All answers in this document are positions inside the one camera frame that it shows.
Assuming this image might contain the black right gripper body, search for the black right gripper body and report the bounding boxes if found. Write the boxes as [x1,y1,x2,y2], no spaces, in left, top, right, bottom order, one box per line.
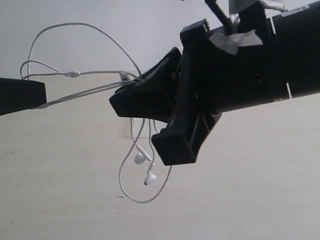
[173,4,289,117]

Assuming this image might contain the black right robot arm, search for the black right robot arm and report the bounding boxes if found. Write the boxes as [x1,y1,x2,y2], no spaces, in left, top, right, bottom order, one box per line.
[109,0,320,166]

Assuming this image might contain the white wired earphones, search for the white wired earphones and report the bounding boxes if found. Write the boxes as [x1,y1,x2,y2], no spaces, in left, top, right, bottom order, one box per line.
[19,22,173,204]

